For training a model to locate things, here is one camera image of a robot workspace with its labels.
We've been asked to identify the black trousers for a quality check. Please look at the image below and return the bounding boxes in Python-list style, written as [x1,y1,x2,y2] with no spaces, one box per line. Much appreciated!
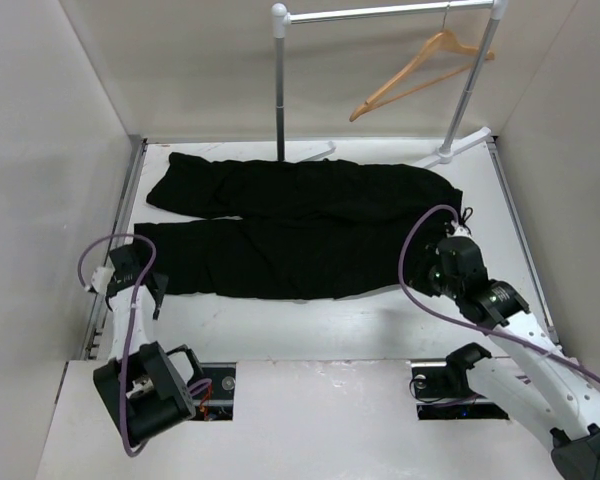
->
[133,153,463,300]

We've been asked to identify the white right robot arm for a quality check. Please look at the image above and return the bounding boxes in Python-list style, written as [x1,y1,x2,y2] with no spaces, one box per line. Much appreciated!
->
[427,236,600,479]

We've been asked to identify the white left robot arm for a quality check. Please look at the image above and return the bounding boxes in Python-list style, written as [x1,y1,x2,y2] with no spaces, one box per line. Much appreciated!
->
[93,245,211,457]

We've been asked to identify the wooden clothes hanger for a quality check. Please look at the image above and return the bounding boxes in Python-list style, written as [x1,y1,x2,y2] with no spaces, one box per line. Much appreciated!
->
[348,21,481,123]

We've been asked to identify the white clothes rack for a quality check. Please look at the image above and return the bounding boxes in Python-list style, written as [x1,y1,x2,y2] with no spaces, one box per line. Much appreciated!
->
[271,0,510,171]

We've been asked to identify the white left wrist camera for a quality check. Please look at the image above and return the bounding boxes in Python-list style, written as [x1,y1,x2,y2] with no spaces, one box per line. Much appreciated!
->
[85,266,114,295]

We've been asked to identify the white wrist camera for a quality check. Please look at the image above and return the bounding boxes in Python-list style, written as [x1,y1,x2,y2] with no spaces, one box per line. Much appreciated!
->
[85,266,114,295]
[446,221,472,238]

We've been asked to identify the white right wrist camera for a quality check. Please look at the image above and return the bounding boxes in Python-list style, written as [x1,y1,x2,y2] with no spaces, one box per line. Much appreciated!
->
[446,221,472,238]

